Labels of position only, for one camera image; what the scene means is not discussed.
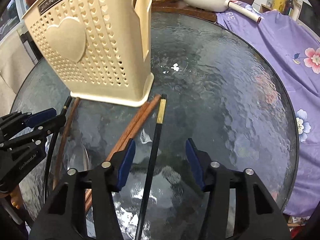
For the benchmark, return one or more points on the brown wooden chopstick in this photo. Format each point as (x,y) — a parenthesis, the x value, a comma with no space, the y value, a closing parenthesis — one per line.
(142,122)
(132,125)
(66,135)

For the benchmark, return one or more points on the cream plastic utensil holder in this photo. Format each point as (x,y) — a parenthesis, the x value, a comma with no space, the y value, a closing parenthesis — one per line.
(100,55)

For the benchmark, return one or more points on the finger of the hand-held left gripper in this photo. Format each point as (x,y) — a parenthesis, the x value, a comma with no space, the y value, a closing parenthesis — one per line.
(53,125)
(41,116)

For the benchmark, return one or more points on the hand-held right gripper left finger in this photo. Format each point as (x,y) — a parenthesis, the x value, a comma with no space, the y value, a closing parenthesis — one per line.
(127,165)

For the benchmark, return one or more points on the person's left hand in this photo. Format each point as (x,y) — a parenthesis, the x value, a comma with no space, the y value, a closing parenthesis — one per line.
(13,200)

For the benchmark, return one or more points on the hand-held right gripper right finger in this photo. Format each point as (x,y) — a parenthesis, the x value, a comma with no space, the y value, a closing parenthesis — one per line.
(193,165)

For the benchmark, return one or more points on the round glass table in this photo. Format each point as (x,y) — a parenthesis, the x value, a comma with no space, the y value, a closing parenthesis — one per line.
(225,105)

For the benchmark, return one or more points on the purple floral cloth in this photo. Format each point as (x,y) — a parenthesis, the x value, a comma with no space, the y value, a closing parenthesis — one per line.
(275,55)

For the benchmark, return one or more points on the beige cloth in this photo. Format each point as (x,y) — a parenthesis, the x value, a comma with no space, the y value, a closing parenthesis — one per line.
(12,67)

